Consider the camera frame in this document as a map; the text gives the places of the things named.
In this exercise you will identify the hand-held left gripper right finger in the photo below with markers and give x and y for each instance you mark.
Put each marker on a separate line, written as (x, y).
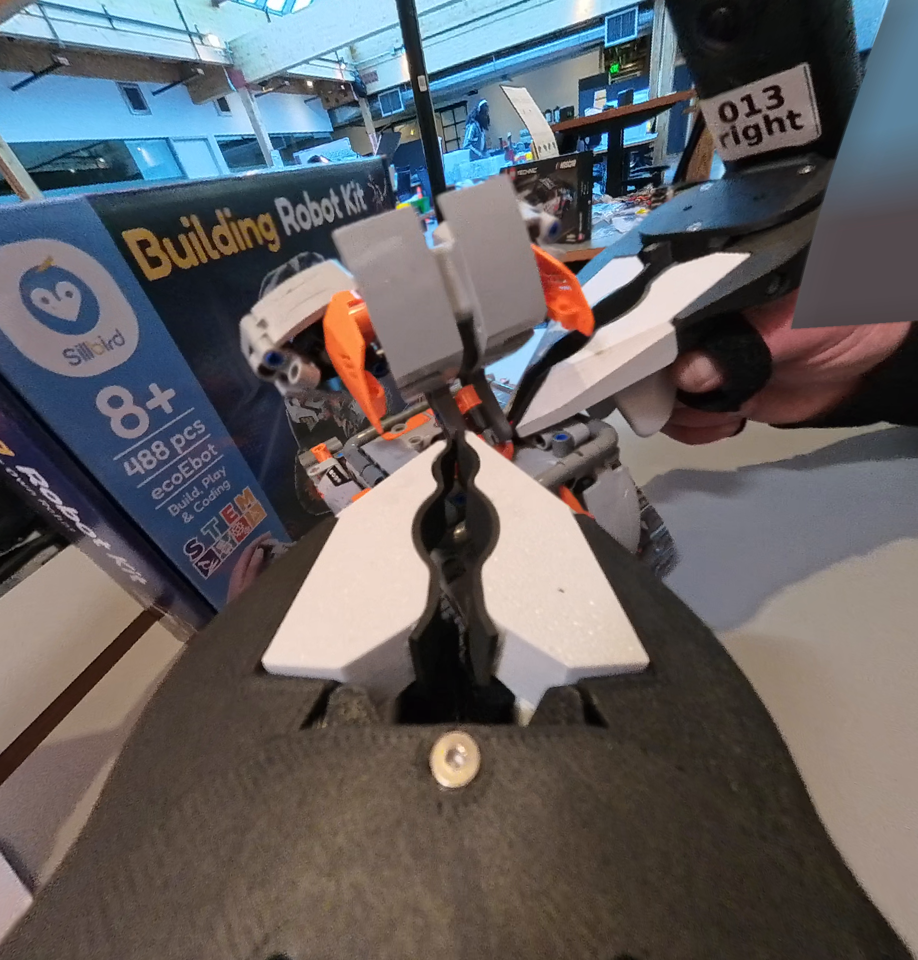
(564, 592)

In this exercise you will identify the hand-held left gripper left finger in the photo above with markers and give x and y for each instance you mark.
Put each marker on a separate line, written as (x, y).
(346, 592)

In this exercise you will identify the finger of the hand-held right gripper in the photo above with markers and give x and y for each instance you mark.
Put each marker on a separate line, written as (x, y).
(605, 289)
(616, 367)

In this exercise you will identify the grey orange brick toy robot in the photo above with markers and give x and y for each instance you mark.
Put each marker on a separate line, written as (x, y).
(429, 285)

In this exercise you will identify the person's right forearm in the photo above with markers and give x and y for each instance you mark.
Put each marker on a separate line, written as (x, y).
(901, 382)

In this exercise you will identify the person's right hand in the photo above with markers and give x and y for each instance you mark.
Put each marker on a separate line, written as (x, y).
(819, 360)

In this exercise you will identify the black car model box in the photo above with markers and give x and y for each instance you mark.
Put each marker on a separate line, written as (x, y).
(564, 195)

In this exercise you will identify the brown background table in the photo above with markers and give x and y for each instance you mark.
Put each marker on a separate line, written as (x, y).
(616, 112)

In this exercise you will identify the black metal pole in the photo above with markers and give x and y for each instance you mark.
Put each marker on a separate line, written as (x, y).
(421, 97)

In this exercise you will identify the dark blue robot kit box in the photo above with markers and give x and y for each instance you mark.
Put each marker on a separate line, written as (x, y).
(166, 337)

